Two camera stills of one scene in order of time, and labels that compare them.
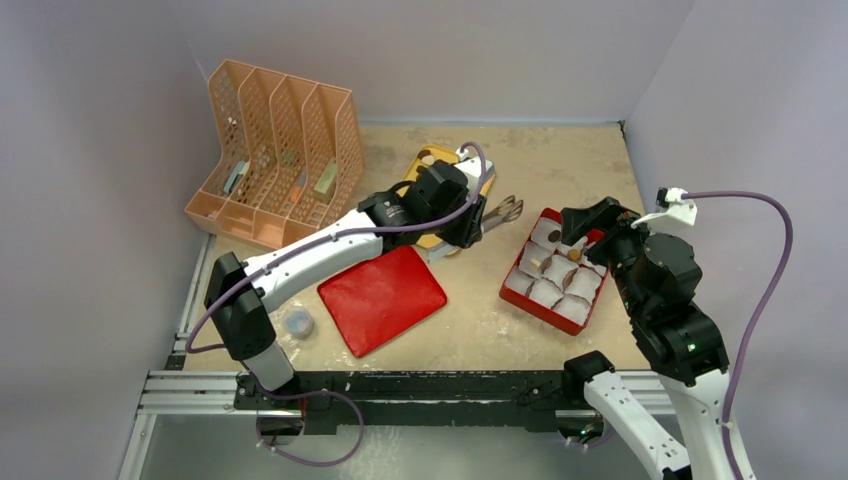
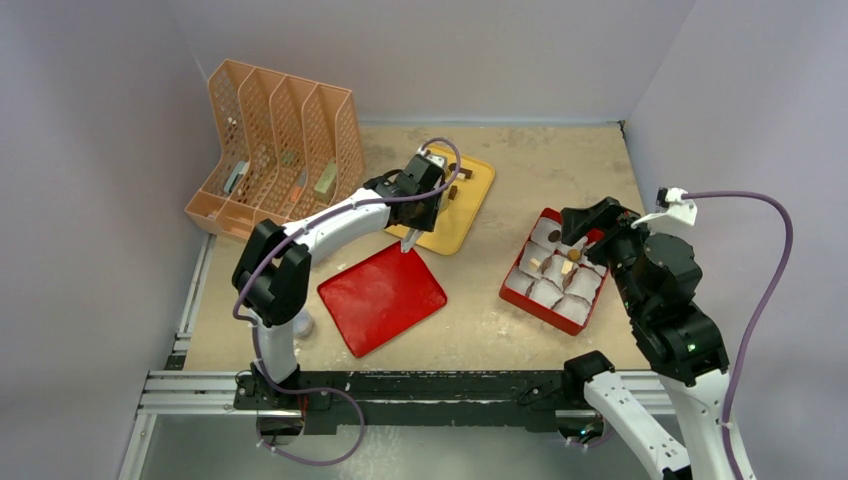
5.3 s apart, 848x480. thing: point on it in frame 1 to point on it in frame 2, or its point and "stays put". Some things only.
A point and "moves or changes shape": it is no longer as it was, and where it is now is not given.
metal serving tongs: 505,212 moves or changes shape
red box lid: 376,301 stays put
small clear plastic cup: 298,322 stays put
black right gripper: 592,216 stays put
